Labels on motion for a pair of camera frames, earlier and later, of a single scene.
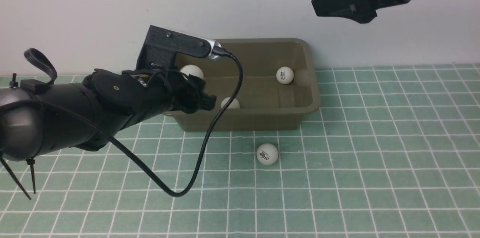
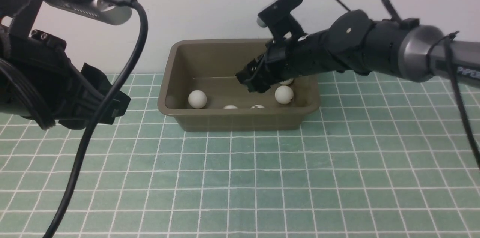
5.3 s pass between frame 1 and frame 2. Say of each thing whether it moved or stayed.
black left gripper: moved
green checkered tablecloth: stayed
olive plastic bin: stayed
